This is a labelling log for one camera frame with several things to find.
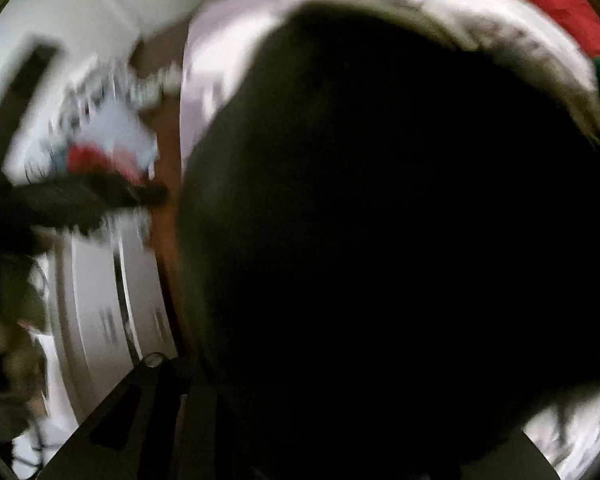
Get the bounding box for hanging red clothes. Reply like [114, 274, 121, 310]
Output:
[66, 142, 148, 185]

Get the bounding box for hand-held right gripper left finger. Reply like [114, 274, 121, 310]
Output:
[39, 352, 218, 480]

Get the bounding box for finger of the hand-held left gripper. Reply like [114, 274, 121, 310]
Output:
[97, 175, 170, 211]

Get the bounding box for black leather jacket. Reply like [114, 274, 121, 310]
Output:
[176, 0, 600, 480]

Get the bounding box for white wardrobe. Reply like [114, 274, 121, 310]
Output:
[0, 0, 253, 480]

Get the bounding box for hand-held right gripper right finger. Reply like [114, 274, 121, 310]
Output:
[459, 429, 562, 480]

